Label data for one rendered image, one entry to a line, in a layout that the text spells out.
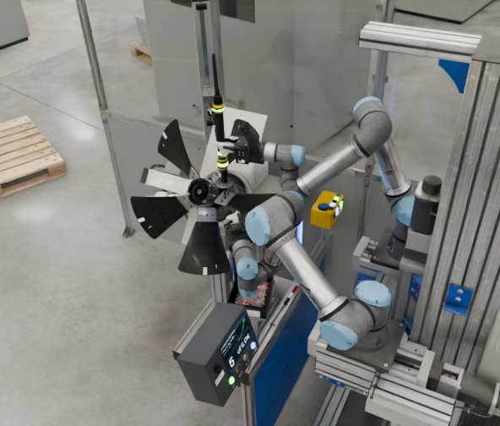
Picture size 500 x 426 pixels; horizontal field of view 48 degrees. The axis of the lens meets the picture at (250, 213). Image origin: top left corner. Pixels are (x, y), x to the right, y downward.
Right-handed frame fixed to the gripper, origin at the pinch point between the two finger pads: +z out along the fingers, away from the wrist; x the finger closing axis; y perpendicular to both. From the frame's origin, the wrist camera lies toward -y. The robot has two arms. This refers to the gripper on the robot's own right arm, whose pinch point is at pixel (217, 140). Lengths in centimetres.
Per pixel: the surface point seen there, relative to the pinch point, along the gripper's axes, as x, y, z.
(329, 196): 27, 39, -43
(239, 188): 12.5, 31.3, -4.0
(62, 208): 106, 147, 176
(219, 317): -69, 23, -23
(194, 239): -15.1, 41.3, 7.7
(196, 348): -82, 23, -21
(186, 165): 8.2, 20.0, 18.7
